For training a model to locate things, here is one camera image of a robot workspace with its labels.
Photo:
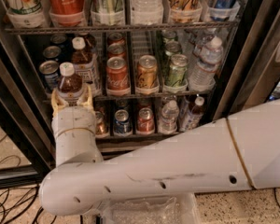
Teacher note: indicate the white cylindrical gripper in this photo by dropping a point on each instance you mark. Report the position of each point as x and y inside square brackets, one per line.
[74, 119]

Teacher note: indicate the tea bottle white cap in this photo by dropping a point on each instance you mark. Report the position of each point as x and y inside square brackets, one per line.
[70, 85]

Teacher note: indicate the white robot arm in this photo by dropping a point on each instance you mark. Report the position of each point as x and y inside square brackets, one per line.
[239, 152]

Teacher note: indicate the bottom shelf gold can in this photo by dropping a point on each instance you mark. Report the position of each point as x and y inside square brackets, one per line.
[101, 127]

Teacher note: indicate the bottom shelf blue pepsi can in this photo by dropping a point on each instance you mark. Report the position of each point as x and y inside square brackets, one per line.
[122, 123]

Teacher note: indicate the left fridge glass door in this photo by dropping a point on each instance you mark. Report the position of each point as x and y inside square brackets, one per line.
[24, 116]

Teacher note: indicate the fridge glass door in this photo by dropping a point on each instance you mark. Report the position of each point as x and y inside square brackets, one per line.
[251, 69]
[24, 116]

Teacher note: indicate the bottom shelf red coke can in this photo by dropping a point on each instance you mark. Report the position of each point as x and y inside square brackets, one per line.
[145, 120]

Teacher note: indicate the bottom shelf small water bottle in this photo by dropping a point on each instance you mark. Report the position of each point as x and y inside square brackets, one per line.
[169, 115]

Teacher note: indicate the bottom shelf white label bottle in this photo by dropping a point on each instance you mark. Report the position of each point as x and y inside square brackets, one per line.
[191, 111]

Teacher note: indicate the front clear water bottle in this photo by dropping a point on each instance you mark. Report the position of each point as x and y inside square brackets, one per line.
[209, 60]

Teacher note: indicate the rear clear water bottle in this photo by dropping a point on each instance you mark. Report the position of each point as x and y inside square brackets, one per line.
[204, 36]

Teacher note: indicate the right fridge glass door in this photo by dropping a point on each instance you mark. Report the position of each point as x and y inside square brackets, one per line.
[251, 69]

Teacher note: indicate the front blue pepsi can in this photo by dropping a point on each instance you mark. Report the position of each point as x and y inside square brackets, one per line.
[50, 72]

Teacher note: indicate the front red coca-cola can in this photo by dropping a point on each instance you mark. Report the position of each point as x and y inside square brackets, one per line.
[117, 77]

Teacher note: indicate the red coca-cola can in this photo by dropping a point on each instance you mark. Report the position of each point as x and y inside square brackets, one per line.
[116, 50]
[116, 38]
[117, 77]

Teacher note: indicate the middle dark can left column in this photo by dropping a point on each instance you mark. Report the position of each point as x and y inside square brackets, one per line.
[53, 53]

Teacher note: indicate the dark can column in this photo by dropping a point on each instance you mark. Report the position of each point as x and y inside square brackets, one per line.
[53, 53]
[60, 40]

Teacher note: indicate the rear dark can left column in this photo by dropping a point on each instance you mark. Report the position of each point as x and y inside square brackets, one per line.
[60, 40]

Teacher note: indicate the rear red coca-cola can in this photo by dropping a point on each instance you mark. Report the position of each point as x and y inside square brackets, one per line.
[116, 38]

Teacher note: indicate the gold caffeine-free coke can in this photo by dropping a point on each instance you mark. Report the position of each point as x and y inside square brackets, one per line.
[147, 72]

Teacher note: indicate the front green soda can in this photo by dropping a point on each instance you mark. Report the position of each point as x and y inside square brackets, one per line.
[177, 69]

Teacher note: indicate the green soda can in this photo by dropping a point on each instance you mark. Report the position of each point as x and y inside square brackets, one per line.
[177, 69]
[168, 35]
[171, 48]

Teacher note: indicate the rear green soda can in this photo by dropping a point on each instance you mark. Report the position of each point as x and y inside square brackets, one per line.
[168, 35]

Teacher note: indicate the clear plastic bin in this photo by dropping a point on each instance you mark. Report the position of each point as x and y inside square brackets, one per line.
[178, 209]

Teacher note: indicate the middle wire fridge shelf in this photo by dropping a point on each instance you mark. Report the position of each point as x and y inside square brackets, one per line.
[140, 95]

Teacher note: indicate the wire fridge shelf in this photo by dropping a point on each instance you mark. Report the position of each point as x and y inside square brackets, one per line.
[119, 28]
[140, 95]

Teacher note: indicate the upper wire fridge shelf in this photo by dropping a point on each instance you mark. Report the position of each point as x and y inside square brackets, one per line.
[119, 28]

